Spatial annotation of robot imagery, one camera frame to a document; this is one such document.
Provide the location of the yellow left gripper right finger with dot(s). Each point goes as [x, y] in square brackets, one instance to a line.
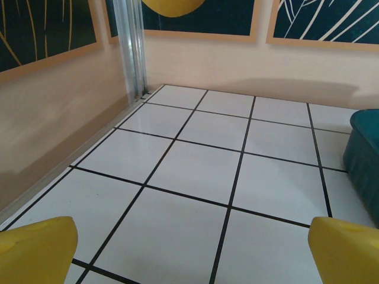
[346, 257]

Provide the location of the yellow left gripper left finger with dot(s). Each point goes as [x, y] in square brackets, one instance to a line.
[35, 254]

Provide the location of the teal plastic container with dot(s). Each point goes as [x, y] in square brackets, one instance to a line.
[364, 154]

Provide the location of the art panel with gold lines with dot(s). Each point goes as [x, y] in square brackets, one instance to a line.
[44, 29]

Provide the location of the art panel with yellow oval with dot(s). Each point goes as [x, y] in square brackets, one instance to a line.
[207, 17]

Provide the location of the aluminium frame post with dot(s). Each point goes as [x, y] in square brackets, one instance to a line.
[133, 44]

